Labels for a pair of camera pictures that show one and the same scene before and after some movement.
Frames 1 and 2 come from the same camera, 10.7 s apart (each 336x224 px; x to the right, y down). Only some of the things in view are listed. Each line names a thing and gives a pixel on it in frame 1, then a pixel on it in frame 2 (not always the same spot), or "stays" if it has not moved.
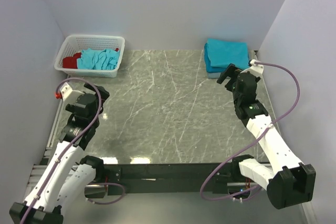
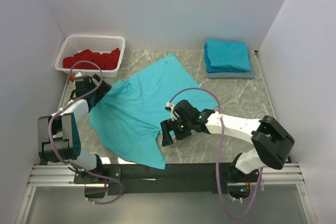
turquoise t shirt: x=98 y=59 -> x=126 y=124
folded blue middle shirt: x=209 y=68 stays
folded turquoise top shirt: x=222 y=53 stays
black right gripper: x=230 y=70 -> x=167 y=125
